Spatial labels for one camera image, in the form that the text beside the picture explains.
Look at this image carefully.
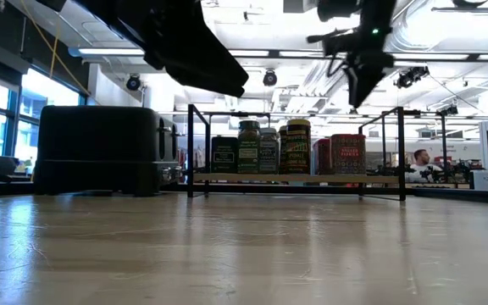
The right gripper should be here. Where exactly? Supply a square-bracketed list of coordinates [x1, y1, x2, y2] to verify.
[307, 25, 396, 108]

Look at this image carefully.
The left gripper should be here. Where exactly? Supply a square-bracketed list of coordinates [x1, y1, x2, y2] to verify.
[78, 0, 249, 97]

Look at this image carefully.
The red-lid smoked paprika tin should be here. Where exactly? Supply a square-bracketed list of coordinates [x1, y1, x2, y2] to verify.
[330, 134, 367, 176]
[311, 138, 333, 176]

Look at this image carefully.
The black square spice tin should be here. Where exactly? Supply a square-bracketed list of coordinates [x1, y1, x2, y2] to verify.
[211, 136, 240, 175]

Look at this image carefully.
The green-lid spice jar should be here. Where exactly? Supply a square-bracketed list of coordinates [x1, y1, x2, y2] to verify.
[237, 119, 262, 175]

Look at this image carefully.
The onion blend yellow-lid spice jar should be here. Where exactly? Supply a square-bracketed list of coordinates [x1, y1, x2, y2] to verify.
[285, 119, 313, 175]

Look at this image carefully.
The yellow-lid dark spice jar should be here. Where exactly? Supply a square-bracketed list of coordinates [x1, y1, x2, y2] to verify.
[277, 125, 290, 175]

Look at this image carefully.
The white-lid seasoning jar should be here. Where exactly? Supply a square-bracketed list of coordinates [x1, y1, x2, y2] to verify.
[259, 126, 280, 175]

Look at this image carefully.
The black ceiling spotlight cluster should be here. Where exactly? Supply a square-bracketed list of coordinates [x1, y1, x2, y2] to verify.
[394, 65, 430, 90]

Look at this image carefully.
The black device on pole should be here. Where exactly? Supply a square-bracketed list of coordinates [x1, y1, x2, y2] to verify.
[436, 103, 460, 173]

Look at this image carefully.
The person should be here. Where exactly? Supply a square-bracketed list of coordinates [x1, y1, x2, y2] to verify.
[407, 148, 444, 184]

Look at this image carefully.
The black ceiling track fixture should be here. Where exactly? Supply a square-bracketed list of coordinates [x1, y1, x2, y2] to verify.
[430, 0, 488, 23]

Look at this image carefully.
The black four-slot toaster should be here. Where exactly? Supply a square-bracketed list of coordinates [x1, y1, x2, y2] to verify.
[33, 105, 184, 198]

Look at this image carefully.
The white box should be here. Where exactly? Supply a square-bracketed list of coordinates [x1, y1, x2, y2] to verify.
[470, 169, 488, 191]

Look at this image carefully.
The silver air duct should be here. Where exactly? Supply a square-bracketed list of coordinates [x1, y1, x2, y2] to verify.
[390, 0, 488, 90]

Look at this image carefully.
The wooden shelf with black frame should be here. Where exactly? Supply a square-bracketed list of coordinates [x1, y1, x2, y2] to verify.
[186, 103, 407, 202]

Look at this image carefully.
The yellow cable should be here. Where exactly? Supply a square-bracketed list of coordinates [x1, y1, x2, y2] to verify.
[21, 0, 92, 97]

